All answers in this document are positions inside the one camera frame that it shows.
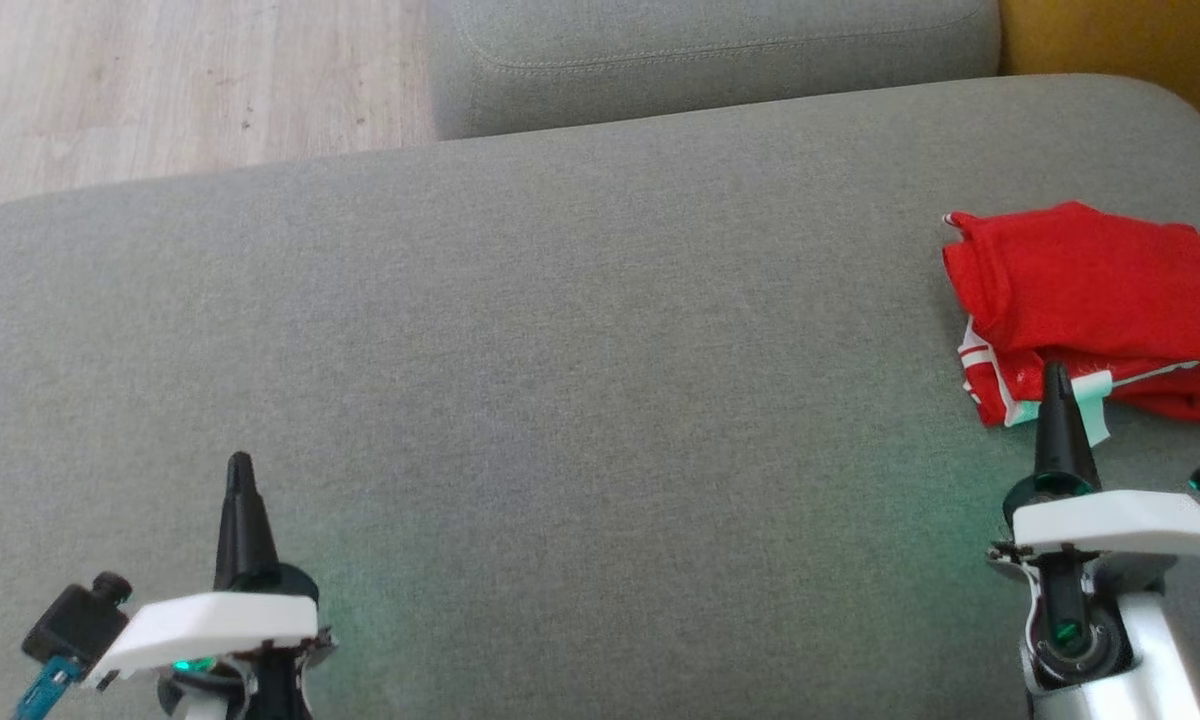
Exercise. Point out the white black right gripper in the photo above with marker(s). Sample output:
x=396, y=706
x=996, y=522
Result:
x=1120, y=520

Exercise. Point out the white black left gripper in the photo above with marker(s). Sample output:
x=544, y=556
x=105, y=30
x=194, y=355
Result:
x=220, y=620

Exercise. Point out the red basketball jersey white sleeves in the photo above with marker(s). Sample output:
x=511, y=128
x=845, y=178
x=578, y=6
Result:
x=1080, y=280

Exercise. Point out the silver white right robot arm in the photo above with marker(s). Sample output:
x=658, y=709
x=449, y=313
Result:
x=1150, y=640

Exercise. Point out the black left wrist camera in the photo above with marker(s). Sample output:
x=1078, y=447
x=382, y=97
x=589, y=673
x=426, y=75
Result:
x=75, y=620

